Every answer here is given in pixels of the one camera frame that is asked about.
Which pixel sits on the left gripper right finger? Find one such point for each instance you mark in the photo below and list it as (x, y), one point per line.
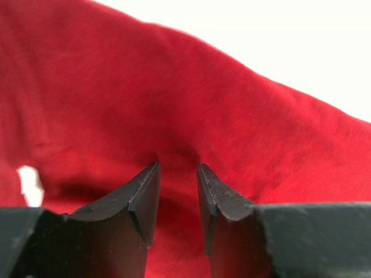
(244, 239)

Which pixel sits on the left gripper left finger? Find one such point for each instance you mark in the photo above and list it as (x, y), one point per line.
(107, 238)

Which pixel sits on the red t shirt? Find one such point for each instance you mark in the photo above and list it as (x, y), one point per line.
(90, 96)

